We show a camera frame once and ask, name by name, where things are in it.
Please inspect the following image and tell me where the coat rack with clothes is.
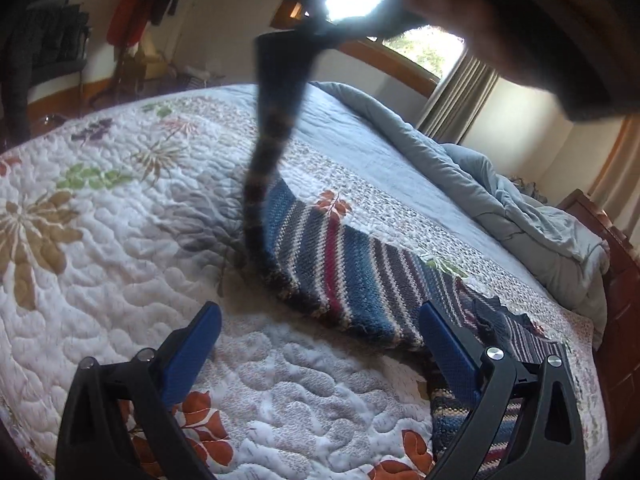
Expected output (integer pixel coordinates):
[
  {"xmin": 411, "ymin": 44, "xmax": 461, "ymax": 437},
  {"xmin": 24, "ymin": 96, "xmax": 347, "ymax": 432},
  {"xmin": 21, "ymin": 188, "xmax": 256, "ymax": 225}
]
[{"xmin": 107, "ymin": 0, "xmax": 201, "ymax": 93}]

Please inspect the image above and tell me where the striped knit sweater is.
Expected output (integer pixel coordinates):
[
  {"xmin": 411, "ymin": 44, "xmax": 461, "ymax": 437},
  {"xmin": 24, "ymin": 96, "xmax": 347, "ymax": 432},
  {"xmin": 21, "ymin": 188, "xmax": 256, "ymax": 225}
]
[{"xmin": 242, "ymin": 30, "xmax": 568, "ymax": 476}]

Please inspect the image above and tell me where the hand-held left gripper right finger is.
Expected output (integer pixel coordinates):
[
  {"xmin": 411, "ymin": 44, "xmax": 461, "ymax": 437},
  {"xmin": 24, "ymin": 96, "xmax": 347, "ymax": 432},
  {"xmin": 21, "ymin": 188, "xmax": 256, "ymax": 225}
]
[{"xmin": 417, "ymin": 301, "xmax": 586, "ymax": 480}]

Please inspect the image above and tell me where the wooden framed window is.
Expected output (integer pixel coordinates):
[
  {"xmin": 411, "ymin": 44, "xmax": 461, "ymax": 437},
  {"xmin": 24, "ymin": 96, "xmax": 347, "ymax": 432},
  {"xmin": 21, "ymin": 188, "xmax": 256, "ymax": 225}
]
[{"xmin": 340, "ymin": 22, "xmax": 468, "ymax": 98}]

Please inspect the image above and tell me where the plain cream curtain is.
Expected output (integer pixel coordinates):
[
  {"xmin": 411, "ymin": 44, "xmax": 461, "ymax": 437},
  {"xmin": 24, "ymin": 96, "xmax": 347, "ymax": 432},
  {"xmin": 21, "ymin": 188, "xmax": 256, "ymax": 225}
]
[{"xmin": 590, "ymin": 115, "xmax": 640, "ymax": 241}]

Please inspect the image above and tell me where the light blue comforter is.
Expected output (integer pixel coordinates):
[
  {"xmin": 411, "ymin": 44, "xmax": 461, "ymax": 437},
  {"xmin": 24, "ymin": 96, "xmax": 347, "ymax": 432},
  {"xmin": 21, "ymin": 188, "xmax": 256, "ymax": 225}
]
[{"xmin": 310, "ymin": 80, "xmax": 611, "ymax": 336}]

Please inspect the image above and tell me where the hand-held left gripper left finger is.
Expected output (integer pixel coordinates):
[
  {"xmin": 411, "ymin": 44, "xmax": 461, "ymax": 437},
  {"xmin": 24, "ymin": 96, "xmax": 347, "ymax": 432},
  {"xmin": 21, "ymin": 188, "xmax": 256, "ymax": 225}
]
[{"xmin": 55, "ymin": 302, "xmax": 223, "ymax": 480}]

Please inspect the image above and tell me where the striped beige curtain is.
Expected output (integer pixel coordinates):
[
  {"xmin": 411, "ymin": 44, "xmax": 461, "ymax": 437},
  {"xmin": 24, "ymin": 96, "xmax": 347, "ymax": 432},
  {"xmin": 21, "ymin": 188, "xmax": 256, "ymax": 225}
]
[{"xmin": 415, "ymin": 52, "xmax": 501, "ymax": 146}]

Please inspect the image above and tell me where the white floral quilt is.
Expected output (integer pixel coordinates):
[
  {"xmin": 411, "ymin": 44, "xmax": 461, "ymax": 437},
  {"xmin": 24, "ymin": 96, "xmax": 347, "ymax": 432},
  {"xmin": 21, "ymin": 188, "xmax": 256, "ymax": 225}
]
[{"xmin": 0, "ymin": 82, "xmax": 611, "ymax": 480}]

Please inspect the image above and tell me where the person's right hand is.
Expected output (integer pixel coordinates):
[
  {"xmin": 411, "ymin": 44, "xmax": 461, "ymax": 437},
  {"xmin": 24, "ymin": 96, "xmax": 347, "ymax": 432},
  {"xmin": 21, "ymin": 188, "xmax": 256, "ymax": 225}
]
[{"xmin": 404, "ymin": 0, "xmax": 542, "ymax": 88}]

